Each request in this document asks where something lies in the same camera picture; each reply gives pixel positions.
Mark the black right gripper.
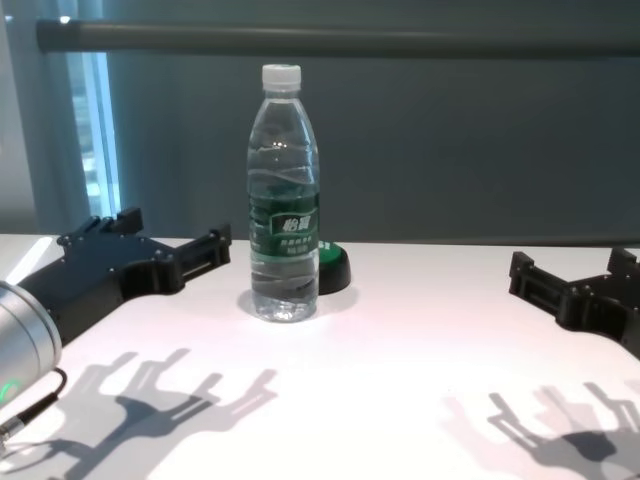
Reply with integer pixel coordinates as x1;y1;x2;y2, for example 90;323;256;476
508;246;640;361

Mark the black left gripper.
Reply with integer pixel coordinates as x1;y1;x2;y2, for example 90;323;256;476
19;206;233;346

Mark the window glass strip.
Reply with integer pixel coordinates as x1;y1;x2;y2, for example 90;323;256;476
64;49;122;217

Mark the clear water bottle green label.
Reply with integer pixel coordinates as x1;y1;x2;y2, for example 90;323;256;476
247;63;321;324

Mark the green button black base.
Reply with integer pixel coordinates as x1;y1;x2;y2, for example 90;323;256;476
318;239;354;296

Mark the thick grey metal handrail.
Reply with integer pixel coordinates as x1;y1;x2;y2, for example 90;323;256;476
35;18;640;55

